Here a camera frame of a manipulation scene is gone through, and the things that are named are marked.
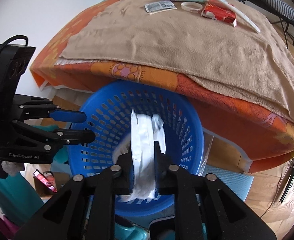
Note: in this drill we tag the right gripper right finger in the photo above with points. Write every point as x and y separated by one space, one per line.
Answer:
205 207

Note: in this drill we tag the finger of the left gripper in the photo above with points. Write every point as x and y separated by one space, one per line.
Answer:
68 116
75 137

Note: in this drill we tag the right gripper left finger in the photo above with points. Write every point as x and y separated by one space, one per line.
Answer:
84 208

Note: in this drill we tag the white plastic wrapper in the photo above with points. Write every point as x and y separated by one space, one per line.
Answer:
145 130

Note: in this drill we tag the red tissue pack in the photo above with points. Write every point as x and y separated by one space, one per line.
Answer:
217 11

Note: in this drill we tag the white plastic strip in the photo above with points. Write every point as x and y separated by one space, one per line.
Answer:
232 8

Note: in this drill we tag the blue perforated plastic basket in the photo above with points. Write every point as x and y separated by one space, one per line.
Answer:
127 116

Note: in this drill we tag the red phone in box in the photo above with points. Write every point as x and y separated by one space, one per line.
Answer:
44 183

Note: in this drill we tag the orange floral bed sheet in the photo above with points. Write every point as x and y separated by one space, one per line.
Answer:
264 139

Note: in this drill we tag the white barcode label packet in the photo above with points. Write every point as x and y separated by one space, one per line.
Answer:
159 6

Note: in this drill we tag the beige fleece blanket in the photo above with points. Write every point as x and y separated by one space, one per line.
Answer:
236 61

